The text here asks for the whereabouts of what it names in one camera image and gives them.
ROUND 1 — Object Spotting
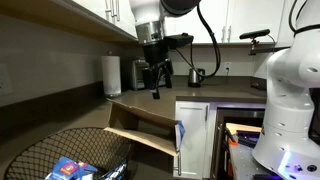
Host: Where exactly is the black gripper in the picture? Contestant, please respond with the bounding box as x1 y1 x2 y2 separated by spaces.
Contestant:
142 42 175 100

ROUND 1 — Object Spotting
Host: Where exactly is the blue cardboard food box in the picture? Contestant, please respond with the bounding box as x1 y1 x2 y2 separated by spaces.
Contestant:
104 98 187 158

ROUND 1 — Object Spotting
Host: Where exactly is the silver toaster oven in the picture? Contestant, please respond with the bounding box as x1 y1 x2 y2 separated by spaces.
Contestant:
128 59 168 92

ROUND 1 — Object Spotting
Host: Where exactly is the steel electric kettle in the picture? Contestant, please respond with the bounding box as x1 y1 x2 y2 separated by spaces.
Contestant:
187 67 207 89

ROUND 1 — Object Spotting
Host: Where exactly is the white paper towel roll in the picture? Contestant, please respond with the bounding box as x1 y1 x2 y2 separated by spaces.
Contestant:
100 54 123 98

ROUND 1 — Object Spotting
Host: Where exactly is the white lower cabinet door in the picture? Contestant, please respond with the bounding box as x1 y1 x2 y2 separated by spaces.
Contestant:
173 100 212 180

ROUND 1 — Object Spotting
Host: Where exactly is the light wooden board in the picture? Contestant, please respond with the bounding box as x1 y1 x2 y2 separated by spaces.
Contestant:
225 122 263 136

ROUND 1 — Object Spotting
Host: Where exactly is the white side upper cabinet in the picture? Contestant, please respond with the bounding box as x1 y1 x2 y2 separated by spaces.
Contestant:
0 0 139 44

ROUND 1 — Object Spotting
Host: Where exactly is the dark blue snack packet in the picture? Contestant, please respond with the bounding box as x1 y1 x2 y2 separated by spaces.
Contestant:
99 160 128 180

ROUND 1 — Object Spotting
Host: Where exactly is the white rear upper cabinet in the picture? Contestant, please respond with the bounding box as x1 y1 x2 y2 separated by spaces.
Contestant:
164 0 296 46

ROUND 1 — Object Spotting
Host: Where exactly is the perforated metal robot table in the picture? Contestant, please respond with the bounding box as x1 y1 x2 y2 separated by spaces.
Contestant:
228 143 279 180

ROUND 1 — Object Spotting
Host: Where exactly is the blue orange snack packet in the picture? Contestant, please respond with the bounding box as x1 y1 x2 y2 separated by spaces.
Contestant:
44 156 98 180

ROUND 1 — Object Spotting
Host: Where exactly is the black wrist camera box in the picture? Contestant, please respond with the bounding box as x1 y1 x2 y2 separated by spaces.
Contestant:
163 32 195 51

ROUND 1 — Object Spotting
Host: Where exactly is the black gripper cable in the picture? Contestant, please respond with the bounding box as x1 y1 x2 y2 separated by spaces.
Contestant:
174 2 223 80

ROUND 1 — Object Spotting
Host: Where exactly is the long steel cabinet handle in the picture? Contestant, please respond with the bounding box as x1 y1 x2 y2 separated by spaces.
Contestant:
173 150 183 177

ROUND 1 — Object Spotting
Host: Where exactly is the orange tool handle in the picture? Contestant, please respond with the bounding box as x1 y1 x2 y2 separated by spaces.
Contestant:
228 137 240 147

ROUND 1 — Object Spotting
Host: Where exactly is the black wire mesh basket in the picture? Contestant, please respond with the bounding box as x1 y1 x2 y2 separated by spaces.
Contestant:
3 127 134 180

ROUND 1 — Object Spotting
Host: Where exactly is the black stereo camera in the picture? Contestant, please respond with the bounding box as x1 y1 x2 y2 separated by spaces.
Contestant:
239 28 272 51

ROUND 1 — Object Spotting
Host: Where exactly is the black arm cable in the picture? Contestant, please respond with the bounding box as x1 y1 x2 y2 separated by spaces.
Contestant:
288 0 320 37

